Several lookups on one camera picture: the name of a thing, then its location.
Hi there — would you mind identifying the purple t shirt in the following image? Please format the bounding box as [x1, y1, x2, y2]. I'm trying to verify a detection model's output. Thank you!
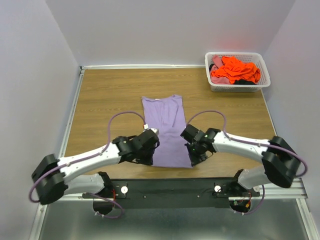
[141, 94, 192, 168]

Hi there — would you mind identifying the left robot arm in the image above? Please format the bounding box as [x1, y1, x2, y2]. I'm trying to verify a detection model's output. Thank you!
[31, 128, 160, 205]

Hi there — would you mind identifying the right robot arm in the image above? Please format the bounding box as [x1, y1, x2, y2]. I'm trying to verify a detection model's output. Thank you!
[180, 124, 301, 197]

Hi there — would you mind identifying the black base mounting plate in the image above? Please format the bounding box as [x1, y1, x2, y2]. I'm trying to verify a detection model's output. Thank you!
[82, 177, 260, 214]

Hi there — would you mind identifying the orange t shirt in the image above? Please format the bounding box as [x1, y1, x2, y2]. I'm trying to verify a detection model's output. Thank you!
[220, 56, 261, 84]

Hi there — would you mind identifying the pink t shirt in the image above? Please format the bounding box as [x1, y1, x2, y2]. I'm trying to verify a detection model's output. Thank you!
[209, 54, 230, 85]

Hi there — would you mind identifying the white plastic laundry basket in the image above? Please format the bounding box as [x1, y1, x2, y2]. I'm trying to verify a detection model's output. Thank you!
[204, 52, 271, 93]

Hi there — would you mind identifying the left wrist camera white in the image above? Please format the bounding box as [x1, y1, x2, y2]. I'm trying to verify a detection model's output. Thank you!
[142, 124, 159, 138]

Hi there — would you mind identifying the aluminium frame rail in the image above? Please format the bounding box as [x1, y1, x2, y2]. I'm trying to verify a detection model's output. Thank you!
[62, 175, 308, 199]

